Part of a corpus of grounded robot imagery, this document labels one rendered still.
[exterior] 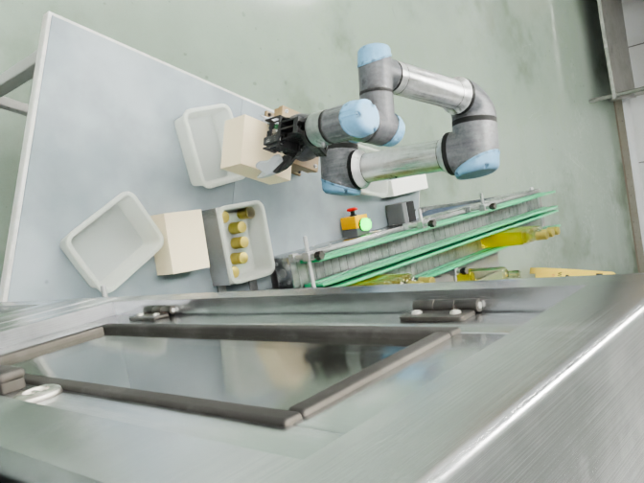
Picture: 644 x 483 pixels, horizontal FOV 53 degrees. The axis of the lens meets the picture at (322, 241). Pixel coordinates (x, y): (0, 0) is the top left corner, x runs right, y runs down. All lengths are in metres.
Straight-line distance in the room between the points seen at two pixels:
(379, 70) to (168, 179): 0.70
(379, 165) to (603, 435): 1.53
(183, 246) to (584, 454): 1.50
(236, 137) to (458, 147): 0.57
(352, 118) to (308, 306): 0.73
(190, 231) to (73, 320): 0.89
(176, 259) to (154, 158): 0.29
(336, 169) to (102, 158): 0.64
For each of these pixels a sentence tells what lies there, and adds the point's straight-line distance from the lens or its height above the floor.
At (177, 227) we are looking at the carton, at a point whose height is 0.82.
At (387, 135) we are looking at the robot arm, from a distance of 1.41.
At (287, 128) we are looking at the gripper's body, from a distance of 1.42.
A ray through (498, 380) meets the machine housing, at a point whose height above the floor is 2.11.
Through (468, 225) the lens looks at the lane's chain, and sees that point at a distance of 2.74.
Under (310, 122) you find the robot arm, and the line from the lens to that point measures 1.39.
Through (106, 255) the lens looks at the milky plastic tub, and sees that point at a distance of 1.70.
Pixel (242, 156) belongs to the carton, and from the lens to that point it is 1.51.
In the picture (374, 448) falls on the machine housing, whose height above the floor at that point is 2.10.
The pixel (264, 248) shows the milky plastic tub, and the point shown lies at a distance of 1.92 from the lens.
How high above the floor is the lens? 2.25
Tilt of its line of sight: 43 degrees down
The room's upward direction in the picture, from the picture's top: 84 degrees clockwise
